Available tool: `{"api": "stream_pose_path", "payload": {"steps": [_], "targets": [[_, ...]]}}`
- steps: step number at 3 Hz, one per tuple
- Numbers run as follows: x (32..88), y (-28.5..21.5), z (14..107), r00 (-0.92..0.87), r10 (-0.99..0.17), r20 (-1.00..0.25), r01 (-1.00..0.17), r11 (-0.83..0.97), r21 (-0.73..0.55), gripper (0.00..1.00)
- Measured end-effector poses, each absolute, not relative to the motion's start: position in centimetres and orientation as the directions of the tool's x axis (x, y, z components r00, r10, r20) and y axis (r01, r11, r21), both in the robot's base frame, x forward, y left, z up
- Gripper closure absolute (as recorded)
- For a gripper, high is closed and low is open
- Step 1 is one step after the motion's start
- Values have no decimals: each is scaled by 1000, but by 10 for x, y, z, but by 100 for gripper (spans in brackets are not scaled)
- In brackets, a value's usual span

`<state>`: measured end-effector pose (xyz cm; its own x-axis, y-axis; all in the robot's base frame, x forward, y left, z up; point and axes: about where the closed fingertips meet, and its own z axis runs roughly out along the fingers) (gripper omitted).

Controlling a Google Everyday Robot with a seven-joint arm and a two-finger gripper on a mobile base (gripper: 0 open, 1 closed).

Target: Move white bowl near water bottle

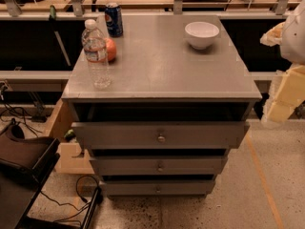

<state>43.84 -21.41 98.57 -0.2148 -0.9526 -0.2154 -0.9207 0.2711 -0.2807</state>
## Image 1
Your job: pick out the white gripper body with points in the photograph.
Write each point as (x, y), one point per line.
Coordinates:
(294, 40)

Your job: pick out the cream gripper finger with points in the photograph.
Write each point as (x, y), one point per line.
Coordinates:
(287, 92)
(273, 36)

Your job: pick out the white ceramic bowl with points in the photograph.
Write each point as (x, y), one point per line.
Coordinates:
(201, 35)

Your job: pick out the clear plastic water bottle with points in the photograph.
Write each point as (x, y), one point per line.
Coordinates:
(95, 50)

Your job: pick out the grey drawer cabinet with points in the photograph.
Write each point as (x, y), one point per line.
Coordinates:
(158, 77)

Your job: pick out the orange fruit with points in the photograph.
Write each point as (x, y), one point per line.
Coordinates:
(111, 49)

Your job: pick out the blue pepsi can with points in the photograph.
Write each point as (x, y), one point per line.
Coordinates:
(113, 18)

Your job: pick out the top grey drawer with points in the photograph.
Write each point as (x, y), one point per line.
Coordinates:
(160, 135)

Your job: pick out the grey drawer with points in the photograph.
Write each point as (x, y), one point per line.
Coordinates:
(157, 165)
(158, 188)
(160, 135)

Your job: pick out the middle grey drawer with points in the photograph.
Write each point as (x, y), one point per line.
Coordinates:
(157, 165)

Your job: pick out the bottom grey drawer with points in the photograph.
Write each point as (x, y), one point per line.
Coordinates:
(158, 188)

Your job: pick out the wooden box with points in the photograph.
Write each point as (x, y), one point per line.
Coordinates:
(73, 160)

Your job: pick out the black cart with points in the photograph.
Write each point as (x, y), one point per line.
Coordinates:
(25, 165)

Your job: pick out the green handled screwdriver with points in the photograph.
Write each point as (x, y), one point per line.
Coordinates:
(52, 19)

